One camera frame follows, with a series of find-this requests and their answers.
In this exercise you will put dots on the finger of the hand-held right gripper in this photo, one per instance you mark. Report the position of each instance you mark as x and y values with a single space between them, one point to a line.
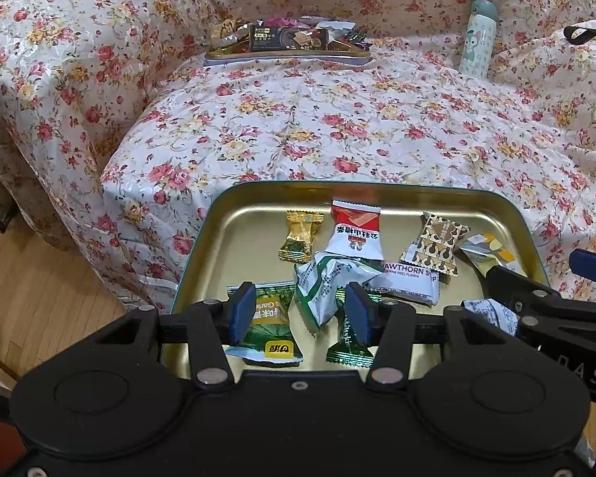
591 266
521 290

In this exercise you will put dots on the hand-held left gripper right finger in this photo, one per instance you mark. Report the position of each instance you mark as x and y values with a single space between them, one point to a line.
357 315

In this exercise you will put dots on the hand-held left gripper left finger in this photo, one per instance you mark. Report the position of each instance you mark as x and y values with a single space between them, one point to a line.
243 313

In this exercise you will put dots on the green packet with yellow label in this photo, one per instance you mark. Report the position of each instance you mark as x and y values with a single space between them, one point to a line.
270 328

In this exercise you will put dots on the white blue snack packet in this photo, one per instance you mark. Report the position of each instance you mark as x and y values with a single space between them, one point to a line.
496 315

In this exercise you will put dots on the dark green candy packet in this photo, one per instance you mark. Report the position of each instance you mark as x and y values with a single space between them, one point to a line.
347 354

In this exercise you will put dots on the green white snack packet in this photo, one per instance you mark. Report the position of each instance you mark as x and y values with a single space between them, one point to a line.
328 283

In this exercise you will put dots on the silver yellow snack packet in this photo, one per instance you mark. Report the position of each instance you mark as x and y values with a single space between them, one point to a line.
486 251

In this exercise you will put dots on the white lettered snack packet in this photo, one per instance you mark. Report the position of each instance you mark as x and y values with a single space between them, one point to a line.
410 283

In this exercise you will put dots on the red white snack packet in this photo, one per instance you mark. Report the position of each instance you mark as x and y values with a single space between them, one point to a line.
352 233

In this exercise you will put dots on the gold candy packet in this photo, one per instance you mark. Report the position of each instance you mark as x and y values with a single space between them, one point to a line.
300 236

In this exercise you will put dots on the brown patterned snack packet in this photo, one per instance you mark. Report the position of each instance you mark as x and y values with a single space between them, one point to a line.
434 243

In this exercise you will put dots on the gold metal tray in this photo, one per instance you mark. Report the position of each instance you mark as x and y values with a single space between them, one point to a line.
258 213

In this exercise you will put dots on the gold tray of snacks far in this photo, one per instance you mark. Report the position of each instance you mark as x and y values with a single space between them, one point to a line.
337 35

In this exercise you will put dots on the pale green cartoon bottle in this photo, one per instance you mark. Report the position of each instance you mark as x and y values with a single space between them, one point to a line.
477 39

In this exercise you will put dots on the purple rimmed tin tray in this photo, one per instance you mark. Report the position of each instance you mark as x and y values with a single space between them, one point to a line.
278 58

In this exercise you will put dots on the dark biscuit box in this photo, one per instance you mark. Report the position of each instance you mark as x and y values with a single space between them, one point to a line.
288 38

